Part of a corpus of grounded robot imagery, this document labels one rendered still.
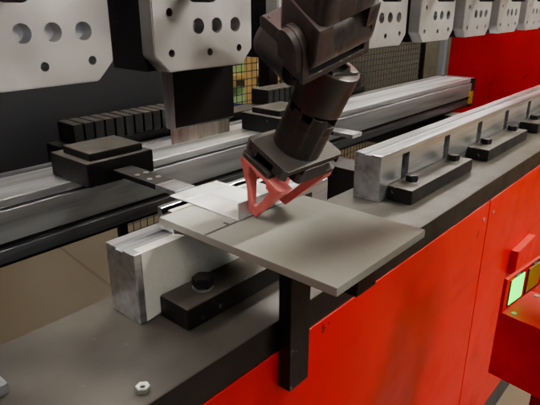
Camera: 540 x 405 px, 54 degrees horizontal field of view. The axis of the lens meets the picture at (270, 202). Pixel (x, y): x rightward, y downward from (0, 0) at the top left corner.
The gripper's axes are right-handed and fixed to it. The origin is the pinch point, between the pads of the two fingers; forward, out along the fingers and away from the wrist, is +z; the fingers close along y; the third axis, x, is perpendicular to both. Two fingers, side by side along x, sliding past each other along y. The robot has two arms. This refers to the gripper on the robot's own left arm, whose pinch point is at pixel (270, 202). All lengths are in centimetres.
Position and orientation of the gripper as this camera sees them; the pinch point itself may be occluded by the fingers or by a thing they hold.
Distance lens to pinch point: 66.4
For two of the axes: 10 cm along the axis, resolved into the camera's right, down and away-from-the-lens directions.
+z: -3.4, 7.2, 6.1
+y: -6.7, 2.7, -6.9
